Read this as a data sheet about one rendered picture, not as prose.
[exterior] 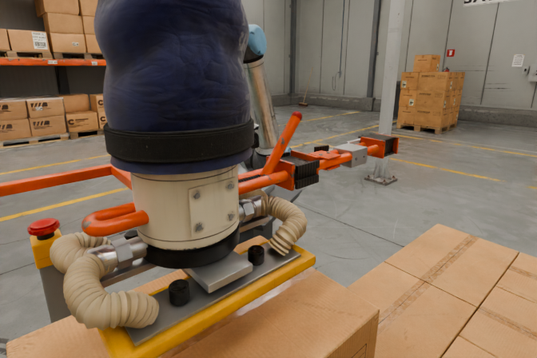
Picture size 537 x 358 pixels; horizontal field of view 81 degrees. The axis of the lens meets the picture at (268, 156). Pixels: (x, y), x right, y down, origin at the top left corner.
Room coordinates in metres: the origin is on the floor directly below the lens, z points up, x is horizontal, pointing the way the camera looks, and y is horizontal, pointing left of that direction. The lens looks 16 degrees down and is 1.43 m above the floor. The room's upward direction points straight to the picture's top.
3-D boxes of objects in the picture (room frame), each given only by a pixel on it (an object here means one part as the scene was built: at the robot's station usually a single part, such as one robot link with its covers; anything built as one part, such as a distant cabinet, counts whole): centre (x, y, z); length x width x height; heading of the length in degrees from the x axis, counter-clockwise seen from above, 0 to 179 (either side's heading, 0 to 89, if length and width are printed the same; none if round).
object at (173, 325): (0.43, 0.07, 1.11); 0.34 x 0.10 x 0.05; 131
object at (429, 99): (7.78, -3.93, 0.87); 1.21 x 1.02 x 1.74; 134
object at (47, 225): (0.75, 0.59, 1.02); 0.07 x 0.07 x 0.04
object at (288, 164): (0.66, -0.05, 1.22); 0.10 x 0.08 x 0.06; 41
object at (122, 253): (0.50, 0.14, 1.15); 0.34 x 0.25 x 0.06; 131
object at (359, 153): (0.80, -0.21, 1.21); 0.07 x 0.07 x 0.04; 41
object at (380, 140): (0.89, -0.32, 1.22); 0.08 x 0.07 x 0.05; 131
